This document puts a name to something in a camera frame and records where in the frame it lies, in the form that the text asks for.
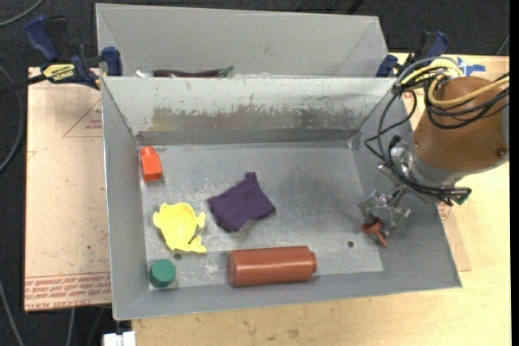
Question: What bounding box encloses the grey metal bin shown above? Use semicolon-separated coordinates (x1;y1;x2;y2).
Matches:
95;2;463;322

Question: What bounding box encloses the brown cardboard board red print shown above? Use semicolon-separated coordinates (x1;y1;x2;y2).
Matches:
24;66;472;314

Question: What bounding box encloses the green hexagonal block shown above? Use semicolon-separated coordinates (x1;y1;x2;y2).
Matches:
148;258;178;290

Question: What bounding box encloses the orange small bottle-shaped block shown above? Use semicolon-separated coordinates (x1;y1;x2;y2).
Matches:
139;146;165;183

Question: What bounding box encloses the red-brown plastic bottle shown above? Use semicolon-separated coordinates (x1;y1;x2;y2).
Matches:
226;245;319;289

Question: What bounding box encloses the purple cloth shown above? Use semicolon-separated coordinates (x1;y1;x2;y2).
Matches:
206;171;277;233

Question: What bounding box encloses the black cylinder on white bracket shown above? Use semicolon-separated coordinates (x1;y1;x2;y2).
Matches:
388;135;408;167

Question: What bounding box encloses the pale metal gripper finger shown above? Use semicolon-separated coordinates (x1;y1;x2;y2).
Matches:
386;205;412;235
357;192;383;223

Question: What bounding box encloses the yellow fish-shaped toy dish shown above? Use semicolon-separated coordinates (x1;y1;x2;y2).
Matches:
152;202;208;255

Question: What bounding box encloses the red-brown small nozzle cap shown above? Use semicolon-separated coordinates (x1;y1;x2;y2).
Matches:
361;216;389;248

